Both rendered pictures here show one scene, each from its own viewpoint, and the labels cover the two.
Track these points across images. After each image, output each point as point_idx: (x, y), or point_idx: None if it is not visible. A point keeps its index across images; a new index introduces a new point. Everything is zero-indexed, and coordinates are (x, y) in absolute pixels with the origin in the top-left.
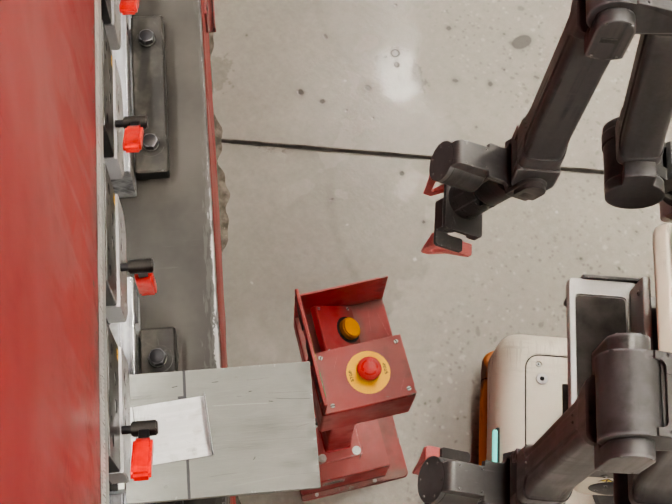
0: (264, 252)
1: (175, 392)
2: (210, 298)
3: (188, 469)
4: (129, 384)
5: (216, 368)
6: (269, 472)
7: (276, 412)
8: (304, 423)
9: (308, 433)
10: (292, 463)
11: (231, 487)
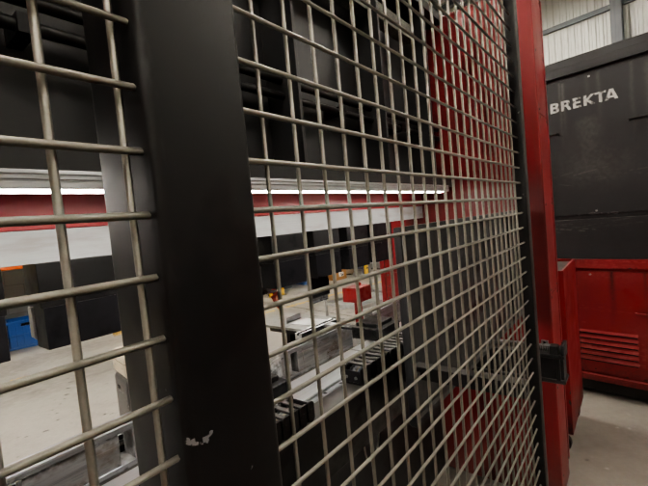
0: None
1: (293, 325)
2: None
3: (310, 317)
4: (303, 328)
5: (276, 326)
6: (291, 314)
7: (274, 319)
8: (271, 317)
9: (273, 316)
10: (284, 314)
11: (304, 314)
